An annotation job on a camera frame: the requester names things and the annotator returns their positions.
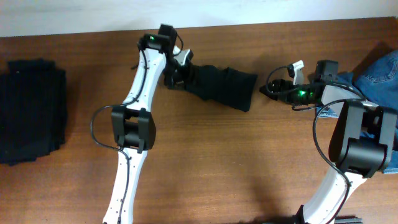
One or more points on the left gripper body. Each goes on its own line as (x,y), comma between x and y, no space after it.
(180,76)

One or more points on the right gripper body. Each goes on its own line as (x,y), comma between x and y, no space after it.
(297,96)

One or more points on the black t-shirt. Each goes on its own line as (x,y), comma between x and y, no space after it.
(227,86)

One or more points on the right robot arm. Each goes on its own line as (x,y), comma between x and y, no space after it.
(361,144)

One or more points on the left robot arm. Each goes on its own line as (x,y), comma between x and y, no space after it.
(132,121)

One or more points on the black fabric storage container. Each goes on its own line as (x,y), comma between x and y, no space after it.
(33,110)

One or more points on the blue denim jeans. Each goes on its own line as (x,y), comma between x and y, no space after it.
(378,83)

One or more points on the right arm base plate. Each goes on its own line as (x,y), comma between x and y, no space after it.
(348,220)

